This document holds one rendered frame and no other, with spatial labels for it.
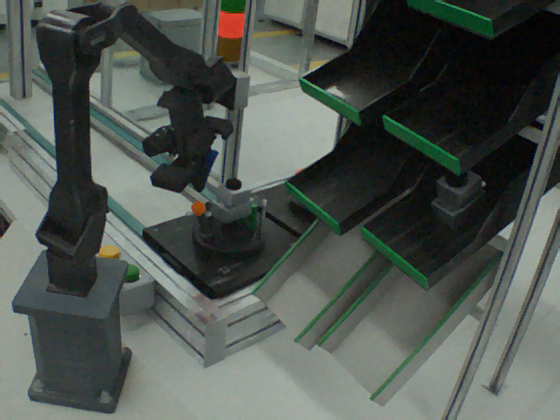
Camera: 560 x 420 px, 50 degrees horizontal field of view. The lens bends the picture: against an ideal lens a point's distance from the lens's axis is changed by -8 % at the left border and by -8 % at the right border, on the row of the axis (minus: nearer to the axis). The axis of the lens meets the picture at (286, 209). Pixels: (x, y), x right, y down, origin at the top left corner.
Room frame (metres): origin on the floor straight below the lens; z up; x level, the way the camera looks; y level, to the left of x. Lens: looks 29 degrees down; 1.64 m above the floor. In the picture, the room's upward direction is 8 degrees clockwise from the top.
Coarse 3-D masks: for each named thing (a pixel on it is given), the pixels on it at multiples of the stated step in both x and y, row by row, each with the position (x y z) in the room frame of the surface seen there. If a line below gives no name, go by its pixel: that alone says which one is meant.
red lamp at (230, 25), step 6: (222, 12) 1.23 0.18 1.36; (222, 18) 1.23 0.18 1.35; (228, 18) 1.23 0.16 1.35; (234, 18) 1.23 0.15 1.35; (240, 18) 1.23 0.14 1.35; (222, 24) 1.23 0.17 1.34; (228, 24) 1.23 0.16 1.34; (234, 24) 1.23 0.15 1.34; (240, 24) 1.24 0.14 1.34; (222, 30) 1.23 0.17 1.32; (228, 30) 1.23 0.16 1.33; (234, 30) 1.23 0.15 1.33; (240, 30) 1.24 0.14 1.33; (228, 36) 1.23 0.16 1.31; (234, 36) 1.23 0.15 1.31; (240, 36) 1.24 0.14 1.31
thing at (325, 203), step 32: (352, 128) 0.91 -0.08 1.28; (384, 128) 0.95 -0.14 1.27; (320, 160) 0.87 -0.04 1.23; (352, 160) 0.89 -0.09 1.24; (384, 160) 0.88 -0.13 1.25; (416, 160) 0.81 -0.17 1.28; (288, 192) 0.84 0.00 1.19; (320, 192) 0.83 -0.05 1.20; (352, 192) 0.82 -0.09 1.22; (384, 192) 0.78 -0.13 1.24; (352, 224) 0.75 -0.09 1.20
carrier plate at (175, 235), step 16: (160, 224) 1.05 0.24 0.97; (176, 224) 1.06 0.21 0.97; (192, 224) 1.07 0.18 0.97; (272, 224) 1.11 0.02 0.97; (160, 240) 1.00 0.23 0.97; (176, 240) 1.01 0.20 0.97; (272, 240) 1.05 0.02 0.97; (288, 240) 1.06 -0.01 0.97; (176, 256) 0.95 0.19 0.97; (192, 256) 0.96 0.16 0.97; (256, 256) 0.99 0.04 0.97; (272, 256) 1.00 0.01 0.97; (192, 272) 0.91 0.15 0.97; (208, 272) 0.92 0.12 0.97; (240, 272) 0.93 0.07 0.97; (256, 272) 0.94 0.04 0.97; (208, 288) 0.88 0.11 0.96; (224, 288) 0.88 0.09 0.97
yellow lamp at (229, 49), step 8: (224, 40) 1.23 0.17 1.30; (232, 40) 1.23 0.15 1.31; (240, 40) 1.24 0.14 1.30; (216, 48) 1.24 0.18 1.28; (224, 48) 1.23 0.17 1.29; (232, 48) 1.23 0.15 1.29; (240, 48) 1.24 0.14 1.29; (224, 56) 1.23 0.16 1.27; (232, 56) 1.23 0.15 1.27; (240, 56) 1.25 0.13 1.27
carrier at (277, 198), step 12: (264, 192) 1.24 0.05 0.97; (276, 192) 1.25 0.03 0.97; (276, 204) 1.20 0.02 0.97; (288, 204) 1.20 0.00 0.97; (300, 204) 1.18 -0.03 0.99; (276, 216) 1.15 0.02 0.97; (288, 216) 1.15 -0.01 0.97; (300, 216) 1.16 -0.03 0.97; (312, 216) 1.15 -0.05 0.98; (288, 228) 1.12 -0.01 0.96; (300, 228) 1.11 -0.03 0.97
